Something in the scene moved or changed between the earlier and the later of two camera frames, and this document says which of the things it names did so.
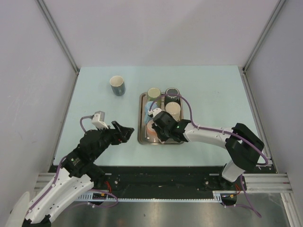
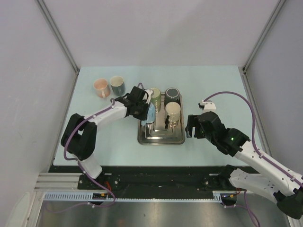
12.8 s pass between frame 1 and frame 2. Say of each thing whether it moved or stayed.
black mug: stayed
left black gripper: moved
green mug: stayed
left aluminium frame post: stayed
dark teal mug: stayed
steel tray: stayed
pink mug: moved
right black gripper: moved
